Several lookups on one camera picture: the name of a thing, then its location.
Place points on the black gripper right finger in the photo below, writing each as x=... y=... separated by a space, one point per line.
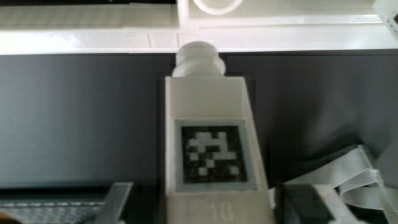
x=311 y=205

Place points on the white L-shaped obstacle fixture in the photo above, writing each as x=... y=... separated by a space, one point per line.
x=124 y=28

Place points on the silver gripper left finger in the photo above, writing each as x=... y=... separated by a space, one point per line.
x=71 y=205

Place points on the white table leg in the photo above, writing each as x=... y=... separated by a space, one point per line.
x=215 y=180

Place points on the white square tabletop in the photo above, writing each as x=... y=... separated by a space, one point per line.
x=289 y=25

